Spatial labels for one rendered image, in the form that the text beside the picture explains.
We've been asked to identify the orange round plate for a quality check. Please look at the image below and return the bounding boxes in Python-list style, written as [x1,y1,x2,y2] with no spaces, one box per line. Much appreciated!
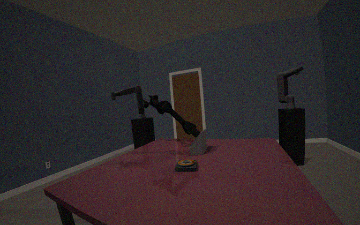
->
[178,160,195,166]

